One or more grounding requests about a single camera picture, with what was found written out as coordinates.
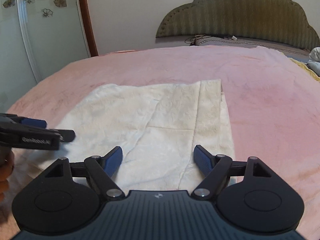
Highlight person's left hand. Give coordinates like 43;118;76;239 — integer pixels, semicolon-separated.
0;151;15;202

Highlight white textured pants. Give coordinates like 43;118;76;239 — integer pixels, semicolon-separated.
27;80;235;192

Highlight yellow and white bedding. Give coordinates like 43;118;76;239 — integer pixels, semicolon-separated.
290;47;320;82

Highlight brown wooden door frame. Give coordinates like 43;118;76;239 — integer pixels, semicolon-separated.
79;0;98;57

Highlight grey striped pillow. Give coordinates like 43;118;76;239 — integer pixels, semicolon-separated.
184;35;310;56

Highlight olive tufted headboard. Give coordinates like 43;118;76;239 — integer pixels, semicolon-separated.
156;0;319;50

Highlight glass wardrobe sliding door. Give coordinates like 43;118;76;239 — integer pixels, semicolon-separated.
1;0;91;112

